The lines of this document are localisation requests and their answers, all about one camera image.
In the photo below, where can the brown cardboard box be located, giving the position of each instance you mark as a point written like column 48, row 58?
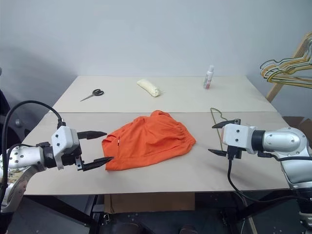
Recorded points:
column 292, row 122

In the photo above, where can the clothes hangers on rack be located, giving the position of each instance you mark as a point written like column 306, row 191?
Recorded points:
column 274, row 91

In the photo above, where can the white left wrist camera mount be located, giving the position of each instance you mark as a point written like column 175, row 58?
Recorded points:
column 64, row 136

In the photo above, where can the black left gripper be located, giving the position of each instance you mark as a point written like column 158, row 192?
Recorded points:
column 72, row 159

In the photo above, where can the dark rounded shape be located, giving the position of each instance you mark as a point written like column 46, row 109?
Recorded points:
column 126, row 227

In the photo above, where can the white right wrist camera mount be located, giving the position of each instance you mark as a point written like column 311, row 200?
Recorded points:
column 237, row 135

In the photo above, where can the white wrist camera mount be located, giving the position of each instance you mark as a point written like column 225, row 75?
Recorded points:
column 64, row 136
column 237, row 135

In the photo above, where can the black table frame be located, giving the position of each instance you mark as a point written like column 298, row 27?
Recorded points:
column 73, row 209

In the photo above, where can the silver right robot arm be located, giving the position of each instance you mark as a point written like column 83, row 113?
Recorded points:
column 280, row 140

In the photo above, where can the small white bottle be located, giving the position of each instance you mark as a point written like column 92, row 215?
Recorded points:
column 208, row 80

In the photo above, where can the rolled cream cloth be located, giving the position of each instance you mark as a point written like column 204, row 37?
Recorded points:
column 148, row 87

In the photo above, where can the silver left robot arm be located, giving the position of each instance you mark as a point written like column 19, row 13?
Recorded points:
column 22, row 156

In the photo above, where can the brown cardboard sheet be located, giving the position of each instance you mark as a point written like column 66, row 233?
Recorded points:
column 146, row 202

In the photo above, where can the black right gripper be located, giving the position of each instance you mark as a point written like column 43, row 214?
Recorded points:
column 234, row 152

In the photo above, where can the orange shorts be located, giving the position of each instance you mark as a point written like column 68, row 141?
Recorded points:
column 151, row 141

